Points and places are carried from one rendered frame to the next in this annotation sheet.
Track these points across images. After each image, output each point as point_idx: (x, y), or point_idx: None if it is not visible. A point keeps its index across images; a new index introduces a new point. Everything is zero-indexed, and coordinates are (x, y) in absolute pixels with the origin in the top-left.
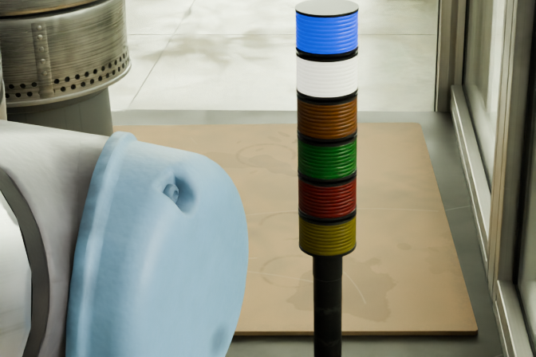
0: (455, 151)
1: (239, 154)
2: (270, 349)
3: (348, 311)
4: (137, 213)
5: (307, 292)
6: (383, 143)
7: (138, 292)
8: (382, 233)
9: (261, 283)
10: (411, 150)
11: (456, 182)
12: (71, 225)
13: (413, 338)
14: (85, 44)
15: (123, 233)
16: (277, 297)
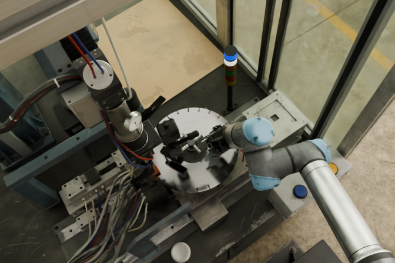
0: None
1: (127, 30)
2: (195, 88)
3: (201, 69)
4: (328, 152)
5: (188, 68)
6: (157, 5)
7: (330, 158)
8: (187, 40)
9: (177, 72)
10: (167, 4)
11: (187, 12)
12: (323, 157)
13: (218, 68)
14: None
15: (328, 155)
16: (184, 74)
